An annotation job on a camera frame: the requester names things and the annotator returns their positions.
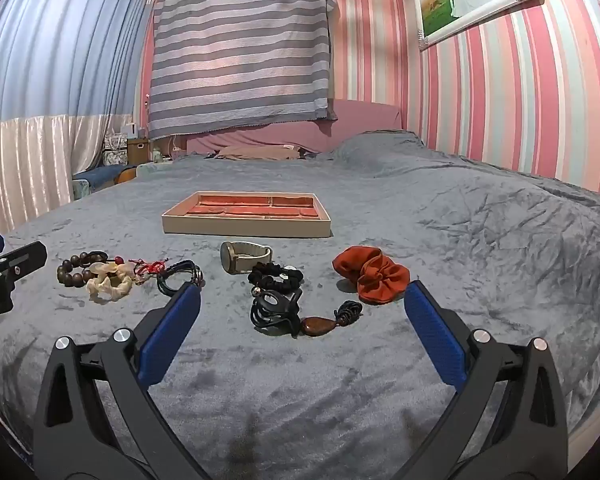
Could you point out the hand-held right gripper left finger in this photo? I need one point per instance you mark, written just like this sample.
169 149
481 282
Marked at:
170 330

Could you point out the white container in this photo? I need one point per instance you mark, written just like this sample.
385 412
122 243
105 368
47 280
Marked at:
131 130

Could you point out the grey plush blanket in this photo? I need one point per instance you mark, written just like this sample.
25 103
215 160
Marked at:
430 220

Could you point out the beige pillow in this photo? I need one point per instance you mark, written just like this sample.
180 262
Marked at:
260 152

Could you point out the patterned storage bag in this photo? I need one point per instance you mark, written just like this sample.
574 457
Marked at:
115 152

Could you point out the blue curtain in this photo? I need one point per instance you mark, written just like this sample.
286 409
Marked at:
55 50

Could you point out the rust orange scrunchie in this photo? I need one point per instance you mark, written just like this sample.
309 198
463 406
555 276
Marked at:
380 285

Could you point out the brown wooden stool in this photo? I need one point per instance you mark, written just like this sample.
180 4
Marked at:
127 175

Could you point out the brown wooden box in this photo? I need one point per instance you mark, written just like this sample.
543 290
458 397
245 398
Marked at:
139 150

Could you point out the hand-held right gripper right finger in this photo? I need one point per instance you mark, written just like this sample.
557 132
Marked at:
435 332

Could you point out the grey white striped cloth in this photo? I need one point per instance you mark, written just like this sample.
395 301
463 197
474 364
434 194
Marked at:
240 60

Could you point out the black hair claw clip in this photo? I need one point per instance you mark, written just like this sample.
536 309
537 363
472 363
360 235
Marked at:
280 325

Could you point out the small pale jar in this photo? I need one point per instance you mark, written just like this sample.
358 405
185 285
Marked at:
157 154

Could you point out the cream jewelry tray red lining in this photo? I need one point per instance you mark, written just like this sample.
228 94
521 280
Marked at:
245 225

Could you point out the cream scrunchie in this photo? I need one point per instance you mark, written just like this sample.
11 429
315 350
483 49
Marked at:
102 292

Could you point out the white satin curtain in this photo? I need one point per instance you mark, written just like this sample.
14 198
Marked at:
25 170

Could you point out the black scrunchie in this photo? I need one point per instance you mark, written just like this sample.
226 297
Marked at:
285 282

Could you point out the blue cushion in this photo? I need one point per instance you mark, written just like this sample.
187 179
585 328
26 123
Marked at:
95 177

